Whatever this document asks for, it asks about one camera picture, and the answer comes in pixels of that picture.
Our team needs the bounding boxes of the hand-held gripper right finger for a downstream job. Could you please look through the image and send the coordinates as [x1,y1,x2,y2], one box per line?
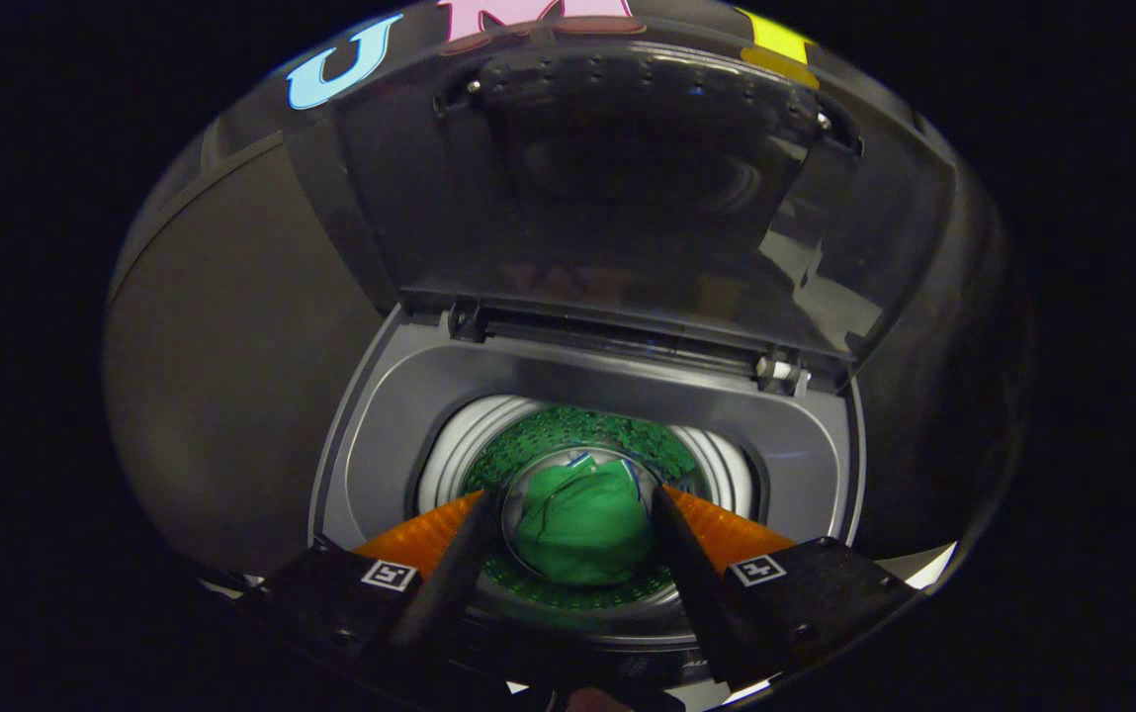
[652,485,920,689]

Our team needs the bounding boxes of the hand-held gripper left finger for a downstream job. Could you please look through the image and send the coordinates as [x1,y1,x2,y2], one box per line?
[241,489,502,683]

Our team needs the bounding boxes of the green polo shirt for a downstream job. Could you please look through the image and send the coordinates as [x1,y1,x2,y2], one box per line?
[512,452,656,587]

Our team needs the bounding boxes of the dark grey washing machine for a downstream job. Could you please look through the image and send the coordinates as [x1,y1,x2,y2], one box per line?
[308,302,868,695]

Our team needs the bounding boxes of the dark washing machine lid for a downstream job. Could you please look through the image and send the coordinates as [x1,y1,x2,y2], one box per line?
[283,38,960,385]

